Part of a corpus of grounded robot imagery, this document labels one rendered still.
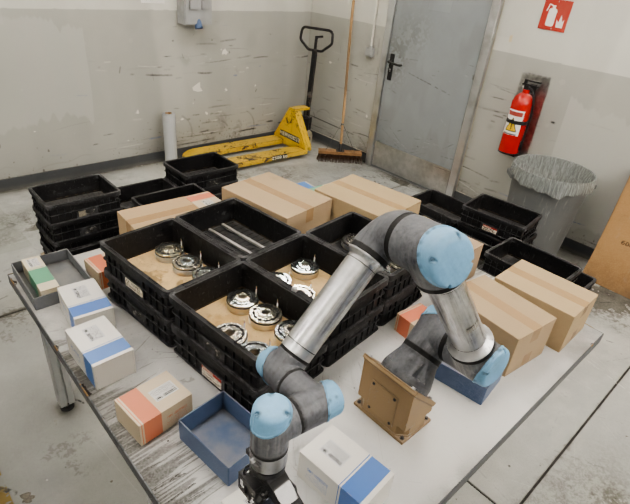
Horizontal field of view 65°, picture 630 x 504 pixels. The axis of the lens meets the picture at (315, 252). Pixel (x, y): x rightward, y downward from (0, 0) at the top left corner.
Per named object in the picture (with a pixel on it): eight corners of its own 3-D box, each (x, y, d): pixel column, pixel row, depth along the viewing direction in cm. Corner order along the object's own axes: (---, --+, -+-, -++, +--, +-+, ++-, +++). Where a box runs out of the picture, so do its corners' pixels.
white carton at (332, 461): (388, 496, 123) (394, 473, 118) (358, 530, 115) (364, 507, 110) (328, 446, 134) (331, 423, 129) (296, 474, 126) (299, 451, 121)
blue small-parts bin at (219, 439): (272, 450, 131) (273, 432, 128) (228, 487, 121) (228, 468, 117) (223, 407, 142) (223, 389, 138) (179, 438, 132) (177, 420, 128)
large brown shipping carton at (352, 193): (413, 238, 241) (421, 200, 231) (378, 259, 220) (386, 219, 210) (347, 209, 262) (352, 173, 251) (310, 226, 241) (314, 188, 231)
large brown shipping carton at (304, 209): (327, 237, 233) (332, 198, 223) (284, 260, 213) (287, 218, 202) (266, 208, 254) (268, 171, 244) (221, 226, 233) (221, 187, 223)
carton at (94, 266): (126, 262, 200) (124, 246, 196) (141, 275, 193) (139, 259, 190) (86, 275, 190) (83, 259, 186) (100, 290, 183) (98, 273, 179)
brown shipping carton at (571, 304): (582, 328, 190) (598, 294, 182) (558, 352, 176) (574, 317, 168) (510, 291, 208) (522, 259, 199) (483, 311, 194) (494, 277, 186)
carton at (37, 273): (62, 299, 176) (59, 285, 173) (43, 305, 172) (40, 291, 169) (41, 268, 191) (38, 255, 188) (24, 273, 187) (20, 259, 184)
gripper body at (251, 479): (265, 470, 110) (268, 433, 104) (290, 499, 105) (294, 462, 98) (236, 489, 105) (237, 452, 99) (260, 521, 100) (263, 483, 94)
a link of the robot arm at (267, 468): (296, 448, 96) (262, 471, 91) (294, 463, 98) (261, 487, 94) (273, 423, 101) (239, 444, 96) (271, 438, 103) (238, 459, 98)
